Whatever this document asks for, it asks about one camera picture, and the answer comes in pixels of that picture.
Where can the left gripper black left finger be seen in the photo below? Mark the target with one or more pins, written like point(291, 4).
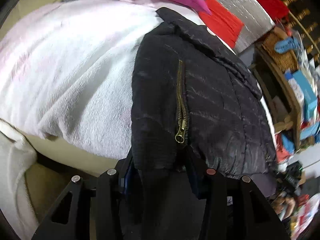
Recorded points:
point(69, 216)

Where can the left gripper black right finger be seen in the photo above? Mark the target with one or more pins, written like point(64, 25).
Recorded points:
point(236, 209)

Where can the black quilted puffer jacket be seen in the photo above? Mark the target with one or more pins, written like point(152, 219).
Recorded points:
point(195, 106)

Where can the cream fleece blanket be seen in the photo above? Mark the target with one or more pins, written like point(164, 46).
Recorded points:
point(17, 156)

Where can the white fleece blanket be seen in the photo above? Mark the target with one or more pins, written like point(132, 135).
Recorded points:
point(66, 71)

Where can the light blue box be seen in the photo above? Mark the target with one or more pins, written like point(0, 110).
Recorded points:
point(310, 99)

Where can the wooden shelf unit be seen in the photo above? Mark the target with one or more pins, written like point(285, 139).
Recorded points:
point(269, 68)

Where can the light blue cloth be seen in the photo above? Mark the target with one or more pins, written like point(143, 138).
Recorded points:
point(290, 43)

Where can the red pillow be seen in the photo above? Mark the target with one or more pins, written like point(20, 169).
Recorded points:
point(222, 22)

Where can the silver foil insulation headboard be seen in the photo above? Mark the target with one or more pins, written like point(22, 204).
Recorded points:
point(255, 19)

